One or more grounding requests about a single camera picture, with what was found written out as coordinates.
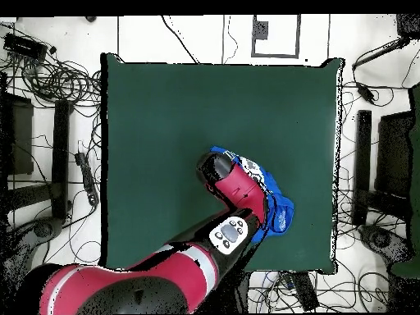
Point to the black box device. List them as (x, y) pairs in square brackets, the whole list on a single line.
[(24, 46)]

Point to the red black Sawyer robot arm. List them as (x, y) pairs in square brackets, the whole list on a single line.
[(239, 190)]

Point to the black flat panel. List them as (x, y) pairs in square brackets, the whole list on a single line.
[(21, 137), (393, 154)]

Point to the dark green table cloth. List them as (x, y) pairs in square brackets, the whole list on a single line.
[(164, 131)]

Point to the grey square floor frame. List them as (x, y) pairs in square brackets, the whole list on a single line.
[(298, 36)]

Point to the black stand bar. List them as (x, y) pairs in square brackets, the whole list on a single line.
[(362, 164), (60, 157)]

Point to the black power strip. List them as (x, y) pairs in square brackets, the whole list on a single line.
[(87, 178), (305, 292)]

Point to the black power adapter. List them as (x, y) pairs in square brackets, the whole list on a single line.
[(365, 92)]

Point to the dark grey square patch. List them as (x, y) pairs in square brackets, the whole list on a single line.
[(261, 30)]

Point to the black speckled box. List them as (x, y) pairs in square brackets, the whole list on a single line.
[(408, 25)]

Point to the blue printed t-shirt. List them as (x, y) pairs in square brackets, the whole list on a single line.
[(282, 210)]

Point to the black rod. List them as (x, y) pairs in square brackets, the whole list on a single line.
[(380, 54)]

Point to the grey chair base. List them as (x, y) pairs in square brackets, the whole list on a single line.
[(384, 242), (46, 227)]

